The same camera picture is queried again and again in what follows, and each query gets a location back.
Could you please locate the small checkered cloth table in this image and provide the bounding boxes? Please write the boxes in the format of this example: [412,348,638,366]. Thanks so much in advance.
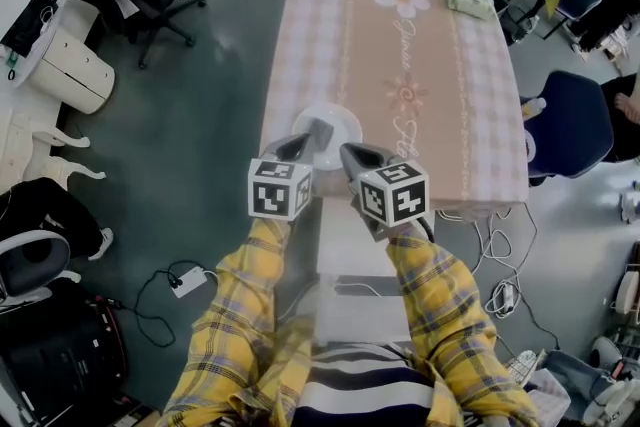
[529,364,571,427]

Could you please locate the white power strip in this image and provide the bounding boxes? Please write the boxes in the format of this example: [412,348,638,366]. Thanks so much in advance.
[492,282,516,316]
[169,266,208,299]

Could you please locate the black cable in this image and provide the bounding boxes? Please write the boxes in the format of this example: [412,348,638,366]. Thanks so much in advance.
[102,259,201,349]

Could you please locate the person's left forearm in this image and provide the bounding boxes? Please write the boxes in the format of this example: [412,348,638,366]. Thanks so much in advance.
[162,217,314,427]

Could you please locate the clear water bottle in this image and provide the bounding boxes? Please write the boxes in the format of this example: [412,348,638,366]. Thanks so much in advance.
[519,97,548,122]

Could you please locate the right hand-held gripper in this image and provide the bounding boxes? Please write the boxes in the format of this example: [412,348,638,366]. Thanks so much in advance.
[339,142,431,243]

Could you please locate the white plate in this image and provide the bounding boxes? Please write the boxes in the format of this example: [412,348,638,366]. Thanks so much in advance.
[291,103,363,172]

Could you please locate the grey blue clothes pile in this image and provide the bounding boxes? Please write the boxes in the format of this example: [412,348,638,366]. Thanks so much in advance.
[542,337,640,424]

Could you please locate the white wooden chair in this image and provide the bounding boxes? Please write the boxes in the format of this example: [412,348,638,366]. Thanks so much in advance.
[312,194,437,346]

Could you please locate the white vanity table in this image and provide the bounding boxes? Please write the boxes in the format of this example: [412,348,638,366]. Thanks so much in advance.
[0,107,107,194]

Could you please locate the table with pink checkered cloth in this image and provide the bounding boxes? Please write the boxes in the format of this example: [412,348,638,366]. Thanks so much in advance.
[259,0,530,219]

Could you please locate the person's striped shirt torso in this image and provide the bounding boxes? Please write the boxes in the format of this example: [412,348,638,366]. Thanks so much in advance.
[294,342,436,427]

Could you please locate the person's right forearm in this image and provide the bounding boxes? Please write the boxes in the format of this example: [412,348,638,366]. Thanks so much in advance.
[384,222,541,427]

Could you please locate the cream round cabinet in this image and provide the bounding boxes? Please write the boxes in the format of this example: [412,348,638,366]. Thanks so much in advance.
[27,27,116,115]

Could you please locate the white cables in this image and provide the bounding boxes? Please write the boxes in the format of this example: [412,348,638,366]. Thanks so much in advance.
[437,202,539,319]

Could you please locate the black equipment case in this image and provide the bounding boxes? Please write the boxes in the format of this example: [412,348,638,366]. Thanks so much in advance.
[0,294,129,426]

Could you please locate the grey white rounded chair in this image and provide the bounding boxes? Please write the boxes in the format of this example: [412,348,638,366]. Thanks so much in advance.
[0,229,81,306]

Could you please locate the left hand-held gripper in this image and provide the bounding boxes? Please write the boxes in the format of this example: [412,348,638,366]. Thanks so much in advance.
[247,132,335,222]

